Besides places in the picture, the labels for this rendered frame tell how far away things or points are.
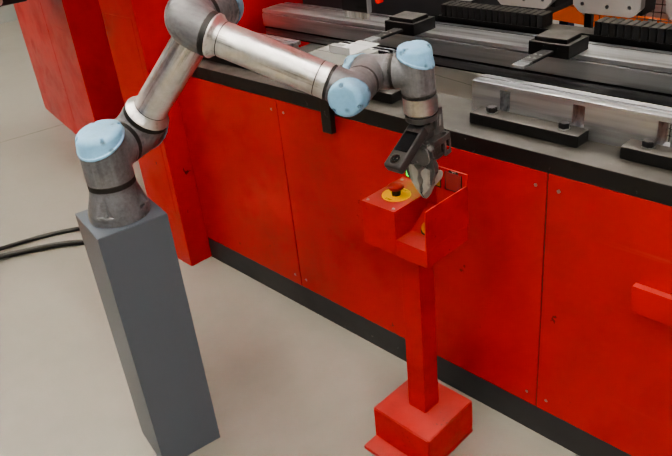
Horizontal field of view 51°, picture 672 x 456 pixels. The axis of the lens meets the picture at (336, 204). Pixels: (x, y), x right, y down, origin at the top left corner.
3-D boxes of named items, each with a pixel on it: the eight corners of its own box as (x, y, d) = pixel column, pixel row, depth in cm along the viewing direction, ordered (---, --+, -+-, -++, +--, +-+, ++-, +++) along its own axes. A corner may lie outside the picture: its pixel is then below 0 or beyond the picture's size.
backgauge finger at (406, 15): (352, 44, 218) (351, 28, 216) (406, 24, 234) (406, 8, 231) (382, 49, 210) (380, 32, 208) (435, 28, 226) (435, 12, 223)
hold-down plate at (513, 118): (469, 123, 183) (469, 112, 181) (481, 116, 186) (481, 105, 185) (577, 148, 163) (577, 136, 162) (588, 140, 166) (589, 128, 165)
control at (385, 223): (364, 242, 177) (358, 178, 168) (405, 216, 186) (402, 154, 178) (427, 269, 164) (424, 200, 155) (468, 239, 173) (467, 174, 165)
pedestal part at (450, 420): (364, 448, 203) (361, 417, 198) (419, 399, 218) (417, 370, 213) (418, 485, 190) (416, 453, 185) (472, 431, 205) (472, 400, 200)
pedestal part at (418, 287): (408, 404, 201) (398, 242, 175) (422, 392, 204) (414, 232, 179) (425, 414, 197) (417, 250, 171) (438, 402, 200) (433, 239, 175)
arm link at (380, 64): (333, 65, 146) (384, 63, 142) (350, 49, 155) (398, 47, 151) (338, 101, 150) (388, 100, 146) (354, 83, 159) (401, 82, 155)
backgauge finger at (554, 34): (496, 69, 184) (497, 50, 182) (548, 43, 200) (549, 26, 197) (537, 76, 176) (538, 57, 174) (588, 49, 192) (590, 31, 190)
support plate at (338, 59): (270, 69, 201) (269, 66, 201) (334, 45, 217) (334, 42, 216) (313, 79, 189) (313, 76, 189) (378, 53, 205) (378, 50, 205)
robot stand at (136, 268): (165, 468, 204) (97, 239, 167) (142, 432, 217) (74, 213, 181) (220, 437, 212) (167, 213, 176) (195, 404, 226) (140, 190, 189)
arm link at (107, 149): (75, 187, 171) (59, 136, 164) (108, 164, 182) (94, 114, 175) (117, 191, 167) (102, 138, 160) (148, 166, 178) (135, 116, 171)
